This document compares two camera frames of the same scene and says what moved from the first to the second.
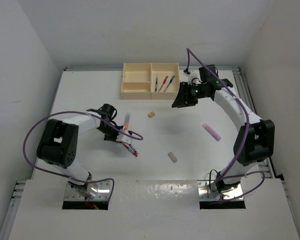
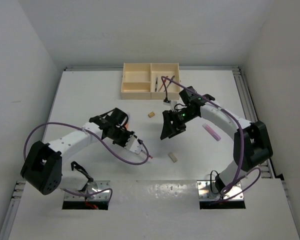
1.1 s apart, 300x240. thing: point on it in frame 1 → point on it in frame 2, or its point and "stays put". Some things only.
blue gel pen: x=170 y=81 stays put
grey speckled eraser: x=172 y=157 stays put
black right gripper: x=183 y=99 → x=169 y=130
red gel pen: x=164 y=82 stays put
